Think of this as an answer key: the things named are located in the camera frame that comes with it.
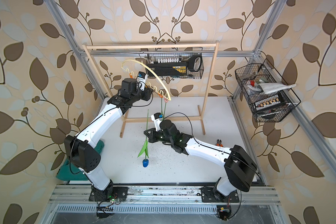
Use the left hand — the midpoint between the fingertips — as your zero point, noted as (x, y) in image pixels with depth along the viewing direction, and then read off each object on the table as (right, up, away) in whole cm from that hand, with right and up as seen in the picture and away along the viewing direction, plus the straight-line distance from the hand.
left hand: (151, 87), depth 80 cm
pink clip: (+9, -8, -3) cm, 12 cm away
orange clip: (-13, +8, +5) cm, 16 cm away
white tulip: (+8, -13, +3) cm, 16 cm away
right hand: (-3, -26, -4) cm, 26 cm away
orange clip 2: (+6, -6, -7) cm, 11 cm away
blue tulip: (-2, -35, -6) cm, 35 cm away
